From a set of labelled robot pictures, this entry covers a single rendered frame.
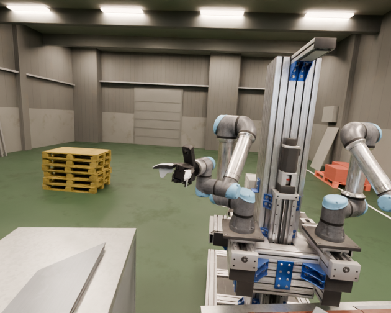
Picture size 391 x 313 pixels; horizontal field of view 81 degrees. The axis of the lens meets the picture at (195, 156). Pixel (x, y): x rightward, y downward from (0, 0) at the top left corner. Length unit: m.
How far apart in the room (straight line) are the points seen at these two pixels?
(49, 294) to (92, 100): 12.40
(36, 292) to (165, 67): 11.98
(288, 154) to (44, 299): 1.24
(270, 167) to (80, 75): 12.57
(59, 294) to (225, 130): 1.00
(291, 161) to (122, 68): 12.22
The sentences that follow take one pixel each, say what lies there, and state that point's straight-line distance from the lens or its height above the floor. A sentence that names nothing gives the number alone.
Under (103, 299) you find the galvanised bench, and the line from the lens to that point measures 0.96.
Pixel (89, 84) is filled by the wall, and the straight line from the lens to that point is 13.28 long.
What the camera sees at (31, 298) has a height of 1.07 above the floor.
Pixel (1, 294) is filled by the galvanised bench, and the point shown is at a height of 1.05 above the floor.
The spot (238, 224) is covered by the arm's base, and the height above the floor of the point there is 1.09.
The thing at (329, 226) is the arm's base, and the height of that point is 1.12.
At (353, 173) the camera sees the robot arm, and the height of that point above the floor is 1.40.
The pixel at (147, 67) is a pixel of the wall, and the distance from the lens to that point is 12.77.
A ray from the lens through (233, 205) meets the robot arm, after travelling 1.35.
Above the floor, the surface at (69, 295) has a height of 1.07.
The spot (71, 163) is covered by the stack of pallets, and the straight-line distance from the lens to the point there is 5.26.
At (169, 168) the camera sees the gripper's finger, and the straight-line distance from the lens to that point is 0.94.
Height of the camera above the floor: 1.67
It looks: 10 degrees down
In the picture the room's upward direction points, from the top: 3 degrees clockwise
